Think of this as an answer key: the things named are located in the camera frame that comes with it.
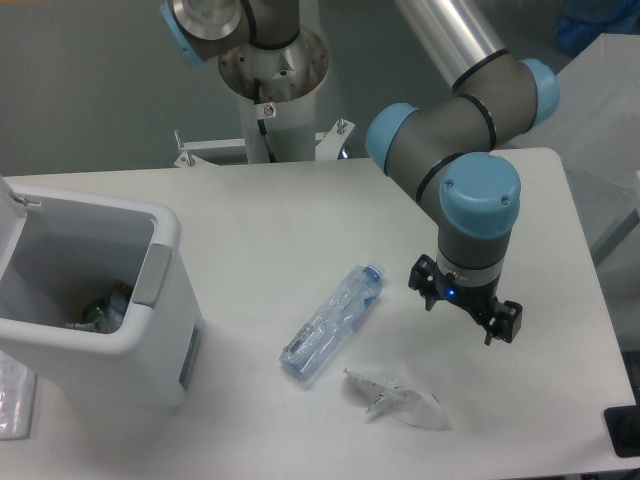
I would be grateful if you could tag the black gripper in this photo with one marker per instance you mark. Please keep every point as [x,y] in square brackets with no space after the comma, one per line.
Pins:
[472,290]

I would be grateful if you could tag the white paper wrapper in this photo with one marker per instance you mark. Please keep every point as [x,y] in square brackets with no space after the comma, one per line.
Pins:
[388,392]

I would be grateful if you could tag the crushed clear plastic bottle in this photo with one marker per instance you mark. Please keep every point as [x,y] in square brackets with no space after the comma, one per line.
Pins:
[304,356]

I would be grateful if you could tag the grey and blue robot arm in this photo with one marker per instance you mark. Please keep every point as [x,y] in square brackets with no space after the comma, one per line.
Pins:
[444,160]

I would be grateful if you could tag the trash inside the can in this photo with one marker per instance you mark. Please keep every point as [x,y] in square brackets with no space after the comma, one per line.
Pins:
[105,315]

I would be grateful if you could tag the white trash can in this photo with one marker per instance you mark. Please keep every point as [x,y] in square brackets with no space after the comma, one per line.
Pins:
[95,296]

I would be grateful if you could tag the black device at table edge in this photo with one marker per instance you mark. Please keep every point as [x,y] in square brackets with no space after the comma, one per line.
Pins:
[623,427]

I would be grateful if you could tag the white side cabinet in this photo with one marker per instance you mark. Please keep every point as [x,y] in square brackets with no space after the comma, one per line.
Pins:
[595,131]

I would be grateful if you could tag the blue object in background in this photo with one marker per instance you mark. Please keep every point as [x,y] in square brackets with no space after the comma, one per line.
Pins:
[581,22]

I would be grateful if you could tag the paper sheet in plastic sleeve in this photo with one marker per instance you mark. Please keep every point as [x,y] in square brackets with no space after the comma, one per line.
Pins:
[18,388]

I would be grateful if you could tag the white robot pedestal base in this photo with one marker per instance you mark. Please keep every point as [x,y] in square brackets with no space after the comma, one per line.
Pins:
[276,94]

